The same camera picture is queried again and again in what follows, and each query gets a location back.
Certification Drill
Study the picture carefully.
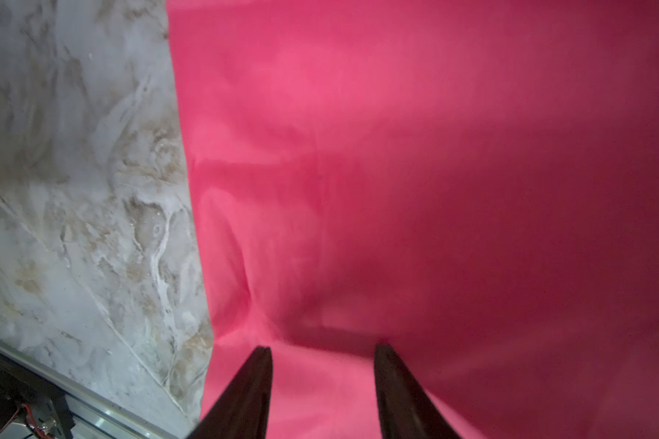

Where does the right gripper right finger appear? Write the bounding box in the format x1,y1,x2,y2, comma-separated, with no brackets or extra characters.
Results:
375,343,461,439

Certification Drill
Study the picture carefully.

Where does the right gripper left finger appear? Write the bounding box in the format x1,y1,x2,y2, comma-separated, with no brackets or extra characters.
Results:
188,347,273,439

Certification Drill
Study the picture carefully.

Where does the pink raincoat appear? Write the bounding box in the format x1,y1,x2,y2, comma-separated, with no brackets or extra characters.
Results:
168,1,659,438

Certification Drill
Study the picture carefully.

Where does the aluminium mounting rail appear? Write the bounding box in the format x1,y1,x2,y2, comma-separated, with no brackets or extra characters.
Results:
0,341,176,438

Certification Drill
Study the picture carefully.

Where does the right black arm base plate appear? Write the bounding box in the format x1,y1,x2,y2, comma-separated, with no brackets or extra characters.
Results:
0,360,75,438

